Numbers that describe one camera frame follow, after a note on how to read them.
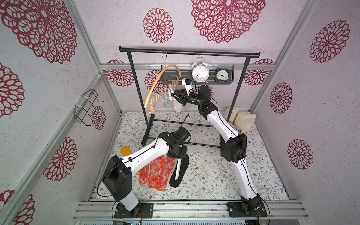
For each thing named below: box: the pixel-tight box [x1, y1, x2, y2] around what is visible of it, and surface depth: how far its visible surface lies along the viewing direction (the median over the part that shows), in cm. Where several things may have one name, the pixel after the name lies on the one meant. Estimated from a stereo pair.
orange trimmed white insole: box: [156, 156, 176, 192], surface depth 87 cm
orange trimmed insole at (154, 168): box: [147, 155, 165, 189], surface depth 89 cm
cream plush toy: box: [223, 106, 257, 134], surface depth 106 cm
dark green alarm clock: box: [214, 65, 230, 84], surface depth 92 cm
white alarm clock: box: [190, 57, 210, 83], surface depth 89 cm
